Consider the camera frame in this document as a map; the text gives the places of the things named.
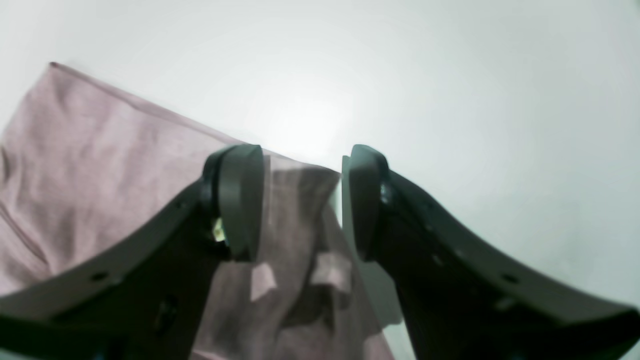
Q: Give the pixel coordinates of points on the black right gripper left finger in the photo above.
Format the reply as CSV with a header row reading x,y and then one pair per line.
x,y
143,298

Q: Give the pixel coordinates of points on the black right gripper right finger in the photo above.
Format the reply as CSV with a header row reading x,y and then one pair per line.
x,y
461,298

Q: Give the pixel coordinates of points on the pink T-shirt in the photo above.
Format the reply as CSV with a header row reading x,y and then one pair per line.
x,y
84,164

